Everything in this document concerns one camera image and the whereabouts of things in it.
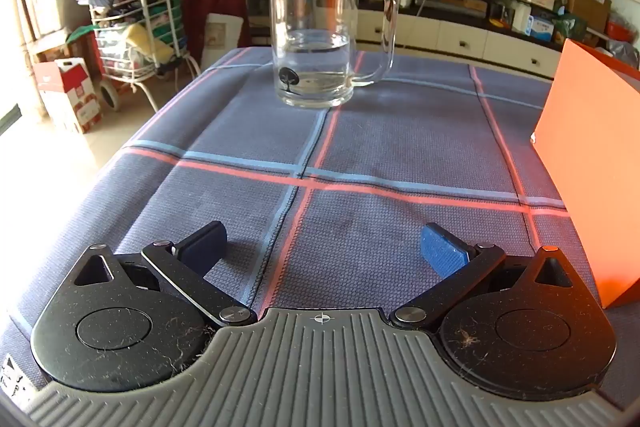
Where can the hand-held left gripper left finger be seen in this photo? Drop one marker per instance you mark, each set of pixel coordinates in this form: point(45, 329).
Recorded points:
point(202, 244)

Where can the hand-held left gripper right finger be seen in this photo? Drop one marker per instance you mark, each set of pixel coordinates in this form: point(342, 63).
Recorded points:
point(442, 252)

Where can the orange cardboard box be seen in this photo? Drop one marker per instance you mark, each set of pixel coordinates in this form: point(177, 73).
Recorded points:
point(590, 187)

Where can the white and red cardboard box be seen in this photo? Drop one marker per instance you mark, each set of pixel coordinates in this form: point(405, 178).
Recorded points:
point(65, 92)

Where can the white paper bag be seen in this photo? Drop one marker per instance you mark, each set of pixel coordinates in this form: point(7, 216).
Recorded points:
point(220, 37)

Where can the cream television cabinet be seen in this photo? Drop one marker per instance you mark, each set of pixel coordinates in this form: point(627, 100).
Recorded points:
point(460, 39)

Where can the blue tissue box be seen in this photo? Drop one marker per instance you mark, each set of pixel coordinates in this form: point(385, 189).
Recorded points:
point(541, 28)

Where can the red plastic basket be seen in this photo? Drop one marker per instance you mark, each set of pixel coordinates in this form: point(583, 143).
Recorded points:
point(622, 32)

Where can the plain brown cardboard box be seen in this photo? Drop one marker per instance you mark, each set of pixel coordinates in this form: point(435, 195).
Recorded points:
point(590, 7)

